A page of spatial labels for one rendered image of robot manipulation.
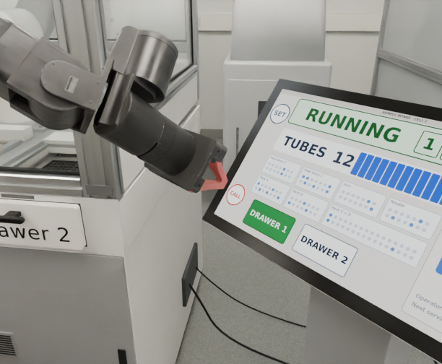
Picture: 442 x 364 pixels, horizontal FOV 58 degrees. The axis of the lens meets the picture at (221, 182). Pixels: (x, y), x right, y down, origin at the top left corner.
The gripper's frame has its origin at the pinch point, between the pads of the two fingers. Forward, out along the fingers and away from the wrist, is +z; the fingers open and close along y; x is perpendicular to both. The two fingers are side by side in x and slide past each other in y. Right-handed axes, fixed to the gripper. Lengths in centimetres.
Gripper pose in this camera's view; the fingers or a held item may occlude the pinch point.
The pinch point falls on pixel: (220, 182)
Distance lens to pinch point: 55.6
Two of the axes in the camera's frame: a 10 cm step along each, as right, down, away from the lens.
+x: -4.7, 8.8, -0.7
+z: 5.8, 3.7, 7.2
